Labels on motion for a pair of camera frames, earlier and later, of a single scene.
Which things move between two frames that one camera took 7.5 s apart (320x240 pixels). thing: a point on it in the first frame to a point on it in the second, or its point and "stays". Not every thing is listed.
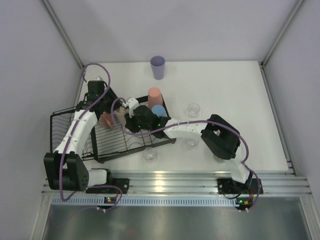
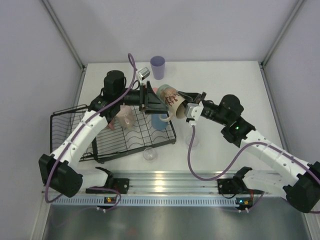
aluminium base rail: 194,183 stays
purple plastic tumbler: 157,63 stays
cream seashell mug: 218,159 to 175,103
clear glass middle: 191,143 stays
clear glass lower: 149,154 stays
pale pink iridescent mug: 120,114 stays
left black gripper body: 108,99 to 142,97
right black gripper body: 134,125 to 198,99
